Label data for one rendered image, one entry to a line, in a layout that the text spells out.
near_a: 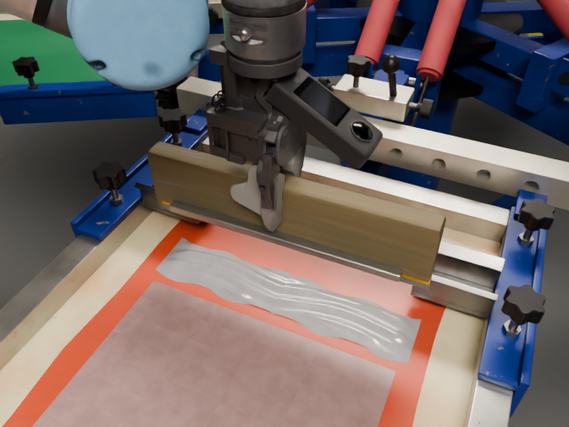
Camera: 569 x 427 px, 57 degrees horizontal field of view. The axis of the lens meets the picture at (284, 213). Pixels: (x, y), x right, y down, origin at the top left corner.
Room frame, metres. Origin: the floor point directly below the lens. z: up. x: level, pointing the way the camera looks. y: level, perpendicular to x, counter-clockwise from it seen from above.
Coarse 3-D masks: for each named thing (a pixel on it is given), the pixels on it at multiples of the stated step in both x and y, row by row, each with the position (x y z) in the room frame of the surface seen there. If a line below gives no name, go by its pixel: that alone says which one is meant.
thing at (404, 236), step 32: (160, 160) 0.51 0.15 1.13; (192, 160) 0.50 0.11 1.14; (224, 160) 0.50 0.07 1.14; (160, 192) 0.52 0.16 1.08; (192, 192) 0.50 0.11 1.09; (224, 192) 0.48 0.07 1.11; (288, 192) 0.44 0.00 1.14; (320, 192) 0.44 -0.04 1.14; (352, 192) 0.44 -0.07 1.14; (288, 224) 0.44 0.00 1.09; (320, 224) 0.43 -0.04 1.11; (352, 224) 0.41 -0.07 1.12; (384, 224) 0.40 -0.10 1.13; (416, 224) 0.39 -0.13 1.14; (384, 256) 0.39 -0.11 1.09; (416, 256) 0.38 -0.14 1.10
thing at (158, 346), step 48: (192, 240) 0.55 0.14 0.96; (240, 240) 0.55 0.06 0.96; (144, 288) 0.46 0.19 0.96; (192, 288) 0.46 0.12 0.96; (96, 336) 0.38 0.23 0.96; (144, 336) 0.38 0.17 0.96; (192, 336) 0.38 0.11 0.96; (240, 336) 0.38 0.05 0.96; (48, 384) 0.32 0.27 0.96; (96, 384) 0.32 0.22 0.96; (144, 384) 0.32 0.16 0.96; (192, 384) 0.32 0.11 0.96
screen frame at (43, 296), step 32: (320, 160) 0.71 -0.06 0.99; (384, 192) 0.62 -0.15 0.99; (416, 192) 0.62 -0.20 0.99; (128, 224) 0.57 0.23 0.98; (448, 224) 0.58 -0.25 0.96; (480, 224) 0.56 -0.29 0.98; (64, 256) 0.49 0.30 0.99; (96, 256) 0.50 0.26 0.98; (32, 288) 0.43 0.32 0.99; (64, 288) 0.44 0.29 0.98; (0, 320) 0.38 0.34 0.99; (32, 320) 0.39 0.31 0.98; (0, 352) 0.35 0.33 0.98; (480, 352) 0.35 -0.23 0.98; (480, 384) 0.30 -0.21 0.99; (480, 416) 0.26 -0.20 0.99
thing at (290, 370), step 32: (352, 288) 0.46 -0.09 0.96; (384, 288) 0.46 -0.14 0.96; (288, 320) 0.41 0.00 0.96; (256, 352) 0.36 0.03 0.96; (288, 352) 0.36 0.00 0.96; (320, 352) 0.36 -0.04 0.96; (352, 352) 0.36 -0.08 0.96; (416, 352) 0.36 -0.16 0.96; (256, 384) 0.32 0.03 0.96; (288, 384) 0.32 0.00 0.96; (320, 384) 0.32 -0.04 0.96; (352, 384) 0.32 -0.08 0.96; (384, 384) 0.32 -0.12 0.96; (416, 384) 0.32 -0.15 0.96; (224, 416) 0.28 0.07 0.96; (256, 416) 0.28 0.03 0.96; (288, 416) 0.28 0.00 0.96; (320, 416) 0.28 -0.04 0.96; (352, 416) 0.28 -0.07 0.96; (384, 416) 0.28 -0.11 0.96
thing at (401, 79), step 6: (378, 72) 0.92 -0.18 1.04; (384, 72) 0.92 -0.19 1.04; (378, 78) 0.89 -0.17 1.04; (384, 78) 0.89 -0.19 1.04; (396, 78) 0.89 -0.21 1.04; (402, 78) 0.89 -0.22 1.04; (408, 78) 0.90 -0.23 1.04; (396, 84) 0.87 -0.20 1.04; (402, 84) 0.87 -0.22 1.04; (366, 114) 0.76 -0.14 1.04; (390, 120) 0.80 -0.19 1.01
